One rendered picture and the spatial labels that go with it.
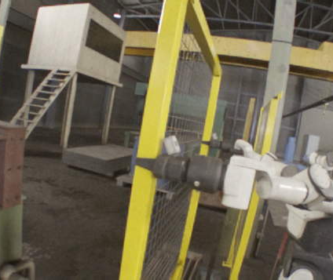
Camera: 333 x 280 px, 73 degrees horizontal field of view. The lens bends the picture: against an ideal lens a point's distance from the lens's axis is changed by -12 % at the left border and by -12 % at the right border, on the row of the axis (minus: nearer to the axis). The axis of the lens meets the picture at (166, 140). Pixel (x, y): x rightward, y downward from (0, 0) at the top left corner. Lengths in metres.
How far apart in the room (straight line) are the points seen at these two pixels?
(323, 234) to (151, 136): 0.80
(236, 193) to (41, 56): 9.61
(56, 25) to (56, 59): 1.29
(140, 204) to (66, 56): 8.60
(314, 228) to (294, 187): 0.43
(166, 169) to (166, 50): 0.29
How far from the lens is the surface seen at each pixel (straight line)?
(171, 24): 0.66
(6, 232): 2.22
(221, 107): 11.03
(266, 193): 0.66
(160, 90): 0.62
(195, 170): 0.58
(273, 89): 3.11
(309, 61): 13.97
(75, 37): 9.13
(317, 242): 1.14
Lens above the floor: 1.54
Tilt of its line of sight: 5 degrees down
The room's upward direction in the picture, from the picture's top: 10 degrees clockwise
